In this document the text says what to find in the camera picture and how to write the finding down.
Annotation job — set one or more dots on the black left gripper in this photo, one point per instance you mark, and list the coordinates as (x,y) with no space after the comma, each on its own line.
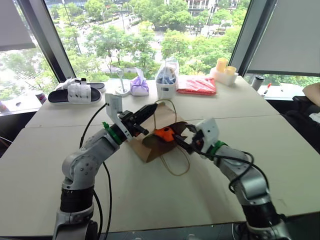
(130,122)

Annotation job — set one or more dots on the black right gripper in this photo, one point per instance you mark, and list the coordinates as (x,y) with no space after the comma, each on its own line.
(198,141)

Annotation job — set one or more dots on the orange plush toy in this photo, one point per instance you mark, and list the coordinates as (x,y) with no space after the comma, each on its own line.
(165,133)

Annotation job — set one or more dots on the brown paper bag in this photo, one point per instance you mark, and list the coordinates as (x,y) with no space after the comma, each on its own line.
(160,147)

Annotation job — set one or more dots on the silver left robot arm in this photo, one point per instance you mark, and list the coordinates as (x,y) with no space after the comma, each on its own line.
(82,165)

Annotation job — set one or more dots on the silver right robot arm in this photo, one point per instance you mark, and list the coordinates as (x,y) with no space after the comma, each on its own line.
(250,180)

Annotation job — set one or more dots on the white basket with plastic bag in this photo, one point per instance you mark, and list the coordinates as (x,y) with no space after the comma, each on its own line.
(166,82)

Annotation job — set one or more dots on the red folded plastic bag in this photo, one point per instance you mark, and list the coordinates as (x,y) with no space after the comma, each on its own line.
(197,86)

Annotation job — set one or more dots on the purple and white pouch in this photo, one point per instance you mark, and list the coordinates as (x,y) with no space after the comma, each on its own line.
(139,86)

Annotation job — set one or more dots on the silver metal stand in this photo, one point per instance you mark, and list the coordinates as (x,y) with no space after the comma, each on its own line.
(122,86)

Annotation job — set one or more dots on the white cup holder block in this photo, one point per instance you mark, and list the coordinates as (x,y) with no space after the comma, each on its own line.
(222,76)

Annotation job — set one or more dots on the short yellow cup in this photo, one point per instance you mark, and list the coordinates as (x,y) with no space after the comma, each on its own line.
(230,70)

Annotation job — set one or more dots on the tall yellow cup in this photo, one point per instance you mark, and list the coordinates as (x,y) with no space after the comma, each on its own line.
(221,65)

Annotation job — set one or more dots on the grey tumbler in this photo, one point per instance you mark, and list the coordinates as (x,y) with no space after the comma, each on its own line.
(257,82)

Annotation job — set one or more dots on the red marker pen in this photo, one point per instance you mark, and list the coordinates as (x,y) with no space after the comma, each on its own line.
(267,89)

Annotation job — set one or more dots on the white and red can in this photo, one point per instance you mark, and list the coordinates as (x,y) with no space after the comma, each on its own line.
(41,97)

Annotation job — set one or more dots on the black chair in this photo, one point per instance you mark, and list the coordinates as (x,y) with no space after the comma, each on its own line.
(305,117)

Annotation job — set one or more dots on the tan rounded object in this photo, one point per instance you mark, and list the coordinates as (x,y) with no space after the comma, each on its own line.
(312,91)

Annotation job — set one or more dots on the grey roller blind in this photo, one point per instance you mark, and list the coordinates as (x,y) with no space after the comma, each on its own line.
(287,37)
(13,25)

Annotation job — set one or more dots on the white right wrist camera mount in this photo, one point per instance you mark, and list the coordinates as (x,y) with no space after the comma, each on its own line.
(210,130)

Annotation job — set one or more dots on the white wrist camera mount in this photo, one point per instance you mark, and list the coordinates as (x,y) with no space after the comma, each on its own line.
(115,105)
(210,130)

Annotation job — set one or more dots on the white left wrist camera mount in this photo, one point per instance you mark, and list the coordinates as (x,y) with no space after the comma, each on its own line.
(115,105)

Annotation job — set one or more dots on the dark window frame post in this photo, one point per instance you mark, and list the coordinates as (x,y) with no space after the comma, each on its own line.
(47,40)
(243,37)

